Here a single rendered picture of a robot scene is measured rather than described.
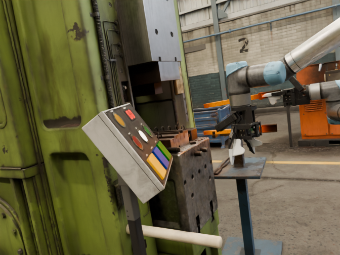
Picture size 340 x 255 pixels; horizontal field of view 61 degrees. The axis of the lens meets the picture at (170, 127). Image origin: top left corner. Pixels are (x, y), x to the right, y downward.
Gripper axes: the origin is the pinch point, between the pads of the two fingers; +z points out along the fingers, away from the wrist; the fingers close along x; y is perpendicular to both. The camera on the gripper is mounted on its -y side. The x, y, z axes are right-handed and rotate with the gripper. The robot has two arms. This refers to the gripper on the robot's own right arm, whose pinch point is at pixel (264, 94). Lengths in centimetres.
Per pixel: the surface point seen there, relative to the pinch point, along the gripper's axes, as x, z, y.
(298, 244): 52, 3, 114
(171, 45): -12, 41, -33
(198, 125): 334, 200, 68
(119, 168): -89, 23, 8
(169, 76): -19.3, 41.0, -17.2
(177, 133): -19.0, 42.8, 12.6
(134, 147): -84, 19, 3
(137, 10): -33, 44, -49
